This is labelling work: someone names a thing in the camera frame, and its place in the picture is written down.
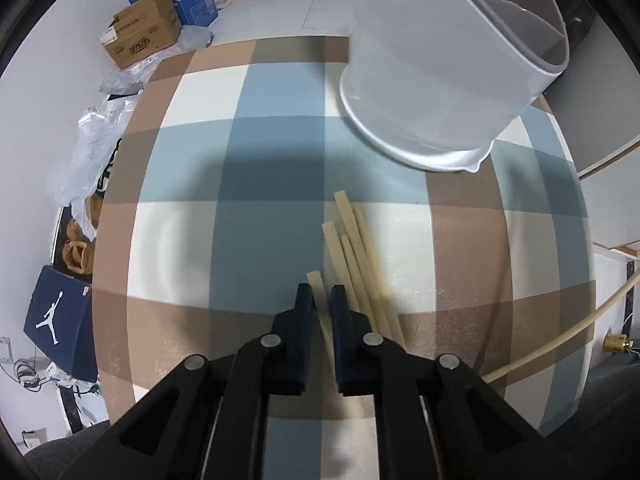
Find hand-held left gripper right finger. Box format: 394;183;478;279
330;285;568;480

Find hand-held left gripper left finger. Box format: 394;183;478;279
65;283;317;480

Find single wooden chopstick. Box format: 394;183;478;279
484;274;640;383
306;270;335;366

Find bunch of wooden chopsticks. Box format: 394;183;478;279
321;190;407;351

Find white plastic utensil holder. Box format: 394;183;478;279
339;0;571;174

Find checkered tablecloth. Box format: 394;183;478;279
92;35;598;480

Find navy shoe box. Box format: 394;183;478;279
23;265;99;383

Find dark grey cloth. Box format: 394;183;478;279
24;422;118;480
537;360;640;480

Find small gold item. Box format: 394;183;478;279
604;334;632;357

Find clear plastic bags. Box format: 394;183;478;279
54;25;213;241

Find white wood-trimmed panel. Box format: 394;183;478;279
577;142;640;261

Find brown cardboard box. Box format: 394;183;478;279
98;0;182;69

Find brown ring-shaped item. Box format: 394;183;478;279
62;237;96;276

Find black cable bundle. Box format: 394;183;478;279
14;355;101;396

